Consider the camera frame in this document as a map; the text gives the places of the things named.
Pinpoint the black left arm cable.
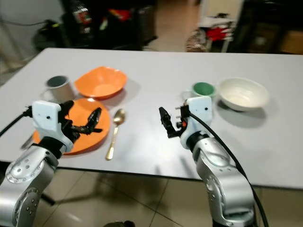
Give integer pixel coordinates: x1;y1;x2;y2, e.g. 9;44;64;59
0;110;34;138

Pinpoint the white cart with red item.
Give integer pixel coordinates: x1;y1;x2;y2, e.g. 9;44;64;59
186;13;237;53

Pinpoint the orange bowl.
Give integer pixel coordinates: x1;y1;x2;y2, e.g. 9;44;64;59
74;66;128;100

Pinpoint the green mug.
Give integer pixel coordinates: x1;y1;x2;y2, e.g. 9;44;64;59
182;81;217;103

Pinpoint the grey mug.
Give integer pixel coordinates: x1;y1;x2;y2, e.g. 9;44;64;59
42;75;72;103

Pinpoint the dark robot foot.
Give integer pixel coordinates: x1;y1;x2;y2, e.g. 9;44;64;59
103;219;136;227

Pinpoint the black shelf unit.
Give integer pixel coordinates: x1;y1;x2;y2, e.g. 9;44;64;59
61;0;158;50

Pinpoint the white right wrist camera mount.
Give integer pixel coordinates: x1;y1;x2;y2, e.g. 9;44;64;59
185;96;213;139

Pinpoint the black bag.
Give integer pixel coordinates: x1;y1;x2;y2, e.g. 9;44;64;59
32;19;64;51

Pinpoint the gold spoon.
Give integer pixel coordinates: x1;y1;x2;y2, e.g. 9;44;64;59
106;108;126;161

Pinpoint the white bowl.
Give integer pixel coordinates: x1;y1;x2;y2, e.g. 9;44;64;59
217;77;270;113

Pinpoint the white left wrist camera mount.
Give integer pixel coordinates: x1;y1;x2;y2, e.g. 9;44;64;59
31;100;70;151

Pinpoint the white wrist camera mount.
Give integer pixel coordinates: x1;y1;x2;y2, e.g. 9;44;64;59
31;100;70;151
185;96;213;139

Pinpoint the orange plate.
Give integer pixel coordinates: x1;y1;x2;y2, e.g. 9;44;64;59
32;97;111;156

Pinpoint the dark cabinet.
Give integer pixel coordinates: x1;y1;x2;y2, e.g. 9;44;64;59
231;0;303;54

